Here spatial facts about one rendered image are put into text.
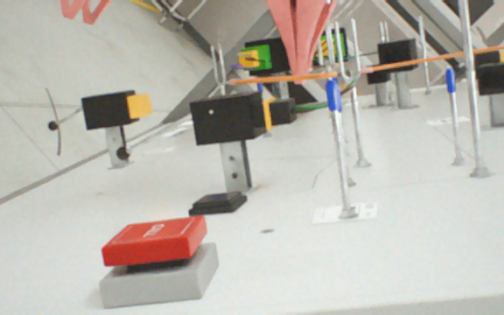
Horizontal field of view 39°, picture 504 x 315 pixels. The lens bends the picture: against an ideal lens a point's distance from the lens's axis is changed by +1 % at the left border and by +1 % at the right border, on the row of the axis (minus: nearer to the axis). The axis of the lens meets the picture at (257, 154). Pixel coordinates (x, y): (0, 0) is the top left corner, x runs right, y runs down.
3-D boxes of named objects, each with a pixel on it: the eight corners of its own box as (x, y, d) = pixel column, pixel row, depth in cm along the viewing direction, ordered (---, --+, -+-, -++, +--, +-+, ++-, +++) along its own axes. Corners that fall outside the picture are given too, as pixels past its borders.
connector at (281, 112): (248, 124, 66) (246, 103, 66) (299, 119, 65) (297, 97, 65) (241, 129, 63) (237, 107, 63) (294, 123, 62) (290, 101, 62)
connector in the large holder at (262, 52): (272, 67, 128) (269, 44, 128) (262, 69, 126) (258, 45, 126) (249, 70, 132) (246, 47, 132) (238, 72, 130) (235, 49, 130)
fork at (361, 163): (351, 169, 70) (332, 22, 67) (353, 164, 71) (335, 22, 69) (371, 166, 69) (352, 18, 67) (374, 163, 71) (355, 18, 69)
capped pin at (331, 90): (336, 217, 52) (315, 69, 50) (356, 213, 52) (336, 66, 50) (340, 221, 50) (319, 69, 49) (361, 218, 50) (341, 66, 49)
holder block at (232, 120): (212, 138, 68) (205, 97, 68) (267, 132, 67) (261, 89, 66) (195, 146, 64) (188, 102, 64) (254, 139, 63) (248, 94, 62)
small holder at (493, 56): (452, 91, 130) (448, 56, 129) (498, 85, 129) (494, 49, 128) (456, 93, 125) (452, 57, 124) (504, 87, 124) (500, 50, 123)
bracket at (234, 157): (236, 187, 69) (227, 136, 68) (259, 185, 68) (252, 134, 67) (220, 199, 64) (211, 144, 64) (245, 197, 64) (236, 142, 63)
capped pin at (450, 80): (465, 165, 63) (455, 67, 62) (448, 166, 64) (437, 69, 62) (470, 162, 64) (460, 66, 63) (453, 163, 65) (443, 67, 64)
